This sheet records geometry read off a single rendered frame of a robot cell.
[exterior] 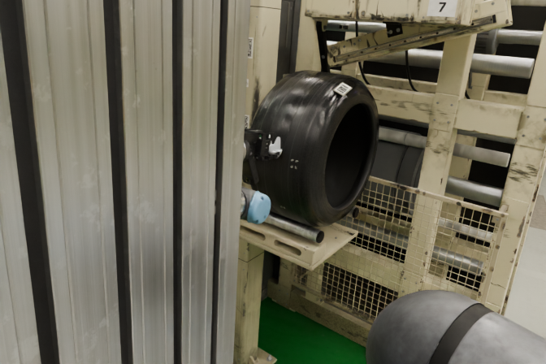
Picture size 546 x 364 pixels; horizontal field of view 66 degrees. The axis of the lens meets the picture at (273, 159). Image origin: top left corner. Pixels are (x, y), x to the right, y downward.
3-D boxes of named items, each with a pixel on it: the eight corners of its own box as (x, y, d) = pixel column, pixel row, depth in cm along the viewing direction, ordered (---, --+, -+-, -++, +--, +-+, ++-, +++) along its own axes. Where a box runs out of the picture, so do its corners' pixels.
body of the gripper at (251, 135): (276, 132, 122) (249, 134, 112) (272, 162, 124) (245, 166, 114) (255, 127, 126) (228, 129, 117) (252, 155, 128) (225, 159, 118)
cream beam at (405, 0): (302, 16, 169) (305, -23, 165) (332, 20, 189) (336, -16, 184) (461, 25, 136) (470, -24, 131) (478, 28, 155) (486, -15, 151)
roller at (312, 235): (240, 208, 164) (247, 200, 167) (243, 215, 167) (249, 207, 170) (317, 238, 145) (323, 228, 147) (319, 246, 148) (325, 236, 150)
